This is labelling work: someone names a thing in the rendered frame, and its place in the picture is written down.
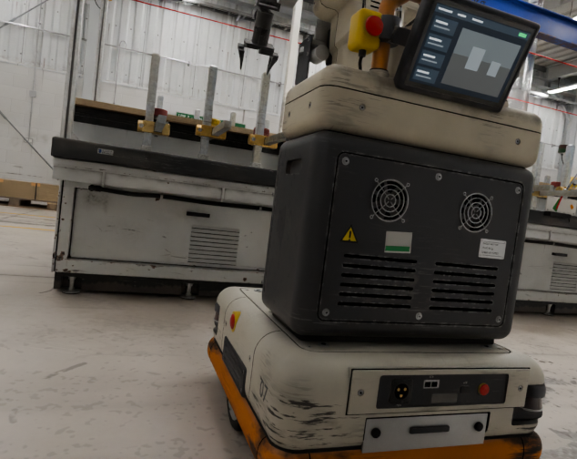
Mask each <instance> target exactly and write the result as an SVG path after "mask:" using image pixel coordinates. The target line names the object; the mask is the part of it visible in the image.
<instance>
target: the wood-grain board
mask: <svg viewBox="0 0 577 459"><path fill-rule="evenodd" d="M75 106H80V107H90V108H94V109H100V110H105V111H110V112H116V113H121V114H126V115H131V116H137V117H146V111H145V110H144V109H138V108H133V107H124V106H119V105H114V104H108V103H104V102H98V101H94V100H88V99H83V98H78V97H76V104H75ZM167 122H172V123H178V124H183V125H188V126H193V127H195V126H196V125H197V124H198V125H202V123H203V120H198V119H194V118H188V117H179V116H174V115H169V114H167ZM227 132H229V133H234V134H239V135H245V136H249V134H253V132H254V129H248V128H243V127H234V126H231V129H230V130H228V131H227Z"/></svg>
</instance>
